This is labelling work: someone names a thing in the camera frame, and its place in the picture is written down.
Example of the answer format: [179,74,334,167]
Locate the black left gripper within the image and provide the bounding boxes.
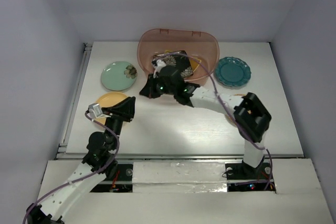
[102,96,135,149]

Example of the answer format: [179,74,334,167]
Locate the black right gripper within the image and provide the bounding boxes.
[140,72,176,98]

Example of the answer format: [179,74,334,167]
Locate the black floral square plate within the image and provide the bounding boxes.
[151,50,194,79]

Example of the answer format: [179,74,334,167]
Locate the yellow round plate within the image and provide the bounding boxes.
[92,92,131,130]

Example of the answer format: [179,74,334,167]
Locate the triangular woven bamboo plate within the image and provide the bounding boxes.
[163,50,202,73]

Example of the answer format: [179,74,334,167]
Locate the light green floral plate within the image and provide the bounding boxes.
[101,61,138,91]

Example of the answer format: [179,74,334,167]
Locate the teal scalloped plate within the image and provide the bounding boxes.
[214,57,251,88]

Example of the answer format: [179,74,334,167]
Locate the round woven bamboo plate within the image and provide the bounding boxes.
[226,93,245,127]

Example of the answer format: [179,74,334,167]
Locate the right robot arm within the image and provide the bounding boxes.
[140,66,272,178]

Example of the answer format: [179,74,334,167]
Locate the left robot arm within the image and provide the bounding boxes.
[23,97,136,223]

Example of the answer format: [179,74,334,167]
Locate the pink translucent plastic bin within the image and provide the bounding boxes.
[137,28,219,86]

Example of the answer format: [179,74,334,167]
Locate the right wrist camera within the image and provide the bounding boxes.
[151,59,166,78]

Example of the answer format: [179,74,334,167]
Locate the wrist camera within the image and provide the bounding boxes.
[151,59,166,78]
[88,103,109,119]

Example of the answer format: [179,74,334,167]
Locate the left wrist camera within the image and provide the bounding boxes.
[88,103,109,119]

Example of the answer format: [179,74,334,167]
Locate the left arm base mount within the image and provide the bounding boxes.
[90,163,133,193]

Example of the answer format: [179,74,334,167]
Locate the aluminium rail frame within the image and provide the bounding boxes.
[59,42,303,159]

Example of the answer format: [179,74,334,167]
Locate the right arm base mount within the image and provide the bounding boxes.
[222,162,276,192]

